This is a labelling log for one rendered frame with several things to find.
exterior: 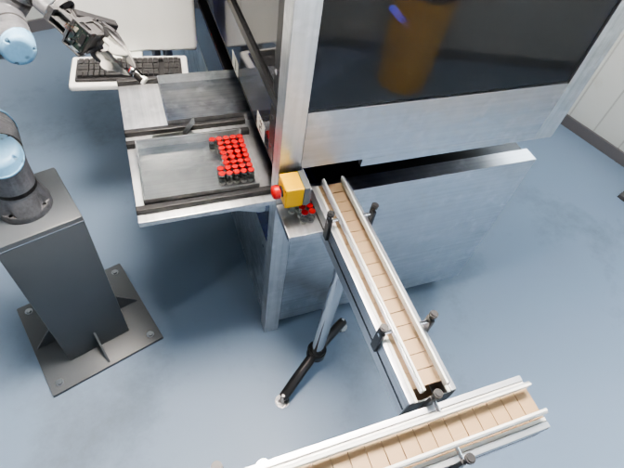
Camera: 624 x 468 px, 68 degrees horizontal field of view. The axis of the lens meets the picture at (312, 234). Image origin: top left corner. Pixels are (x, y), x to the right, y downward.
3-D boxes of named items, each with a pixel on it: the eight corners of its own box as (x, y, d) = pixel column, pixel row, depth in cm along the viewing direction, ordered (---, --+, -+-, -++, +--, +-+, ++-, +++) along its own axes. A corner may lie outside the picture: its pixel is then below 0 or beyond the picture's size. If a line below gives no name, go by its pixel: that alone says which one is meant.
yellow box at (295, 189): (300, 187, 137) (303, 169, 131) (308, 204, 133) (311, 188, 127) (276, 190, 135) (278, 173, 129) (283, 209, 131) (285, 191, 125)
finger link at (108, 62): (114, 86, 116) (84, 57, 114) (127, 82, 121) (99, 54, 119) (120, 77, 114) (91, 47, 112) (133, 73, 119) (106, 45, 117)
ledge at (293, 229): (318, 201, 147) (318, 197, 146) (331, 233, 140) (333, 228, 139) (276, 209, 143) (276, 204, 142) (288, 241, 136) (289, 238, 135)
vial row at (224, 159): (222, 146, 155) (221, 136, 151) (233, 184, 145) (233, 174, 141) (215, 147, 154) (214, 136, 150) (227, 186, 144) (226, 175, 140)
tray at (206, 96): (248, 75, 181) (248, 68, 178) (266, 117, 167) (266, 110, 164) (158, 84, 171) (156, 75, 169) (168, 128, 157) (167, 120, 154)
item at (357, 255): (303, 206, 148) (308, 171, 135) (347, 199, 152) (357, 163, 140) (393, 419, 110) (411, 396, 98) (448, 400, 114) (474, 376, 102)
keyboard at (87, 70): (180, 59, 195) (180, 55, 193) (183, 79, 187) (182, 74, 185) (77, 61, 186) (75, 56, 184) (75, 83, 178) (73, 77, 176)
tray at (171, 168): (240, 136, 159) (240, 128, 156) (259, 190, 145) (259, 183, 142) (136, 149, 149) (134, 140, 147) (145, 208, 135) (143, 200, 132)
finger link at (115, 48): (123, 71, 113) (92, 46, 112) (136, 67, 118) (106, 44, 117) (129, 60, 112) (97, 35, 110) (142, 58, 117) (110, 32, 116)
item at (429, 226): (319, 60, 354) (338, -69, 286) (451, 284, 240) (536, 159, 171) (186, 71, 325) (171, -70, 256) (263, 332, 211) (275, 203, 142)
